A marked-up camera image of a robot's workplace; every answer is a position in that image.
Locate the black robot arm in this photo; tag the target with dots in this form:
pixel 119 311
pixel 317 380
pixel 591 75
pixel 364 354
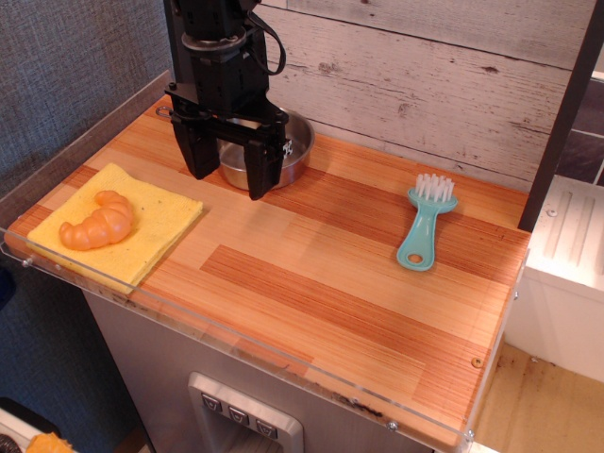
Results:
pixel 218 27

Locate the yellow folded cloth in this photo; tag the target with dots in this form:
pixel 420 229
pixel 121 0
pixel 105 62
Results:
pixel 160 218

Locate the orange plastic croissant toy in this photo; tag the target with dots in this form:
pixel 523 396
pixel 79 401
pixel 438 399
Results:
pixel 109 224

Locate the teal dish brush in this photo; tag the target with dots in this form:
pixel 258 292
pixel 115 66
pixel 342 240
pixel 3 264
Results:
pixel 432 195

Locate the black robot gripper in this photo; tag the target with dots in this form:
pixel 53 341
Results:
pixel 227 99

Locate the silver dispenser panel with buttons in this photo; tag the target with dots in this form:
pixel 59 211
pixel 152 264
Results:
pixel 231 421

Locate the orange object bottom left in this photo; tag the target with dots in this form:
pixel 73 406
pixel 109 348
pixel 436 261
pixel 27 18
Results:
pixel 48 443

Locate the dark vertical post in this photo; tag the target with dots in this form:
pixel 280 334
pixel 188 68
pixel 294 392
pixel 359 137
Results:
pixel 571 101
pixel 182 73

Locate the dark vertical post right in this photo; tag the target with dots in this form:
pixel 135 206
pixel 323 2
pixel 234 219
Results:
pixel 571 101

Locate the dark vertical post left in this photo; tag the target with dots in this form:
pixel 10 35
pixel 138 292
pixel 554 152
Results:
pixel 182 73

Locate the clear acrylic table guard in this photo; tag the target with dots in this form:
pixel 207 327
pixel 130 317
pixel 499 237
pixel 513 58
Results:
pixel 333 312

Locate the small stainless steel pan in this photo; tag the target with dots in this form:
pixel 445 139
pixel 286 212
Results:
pixel 296 155

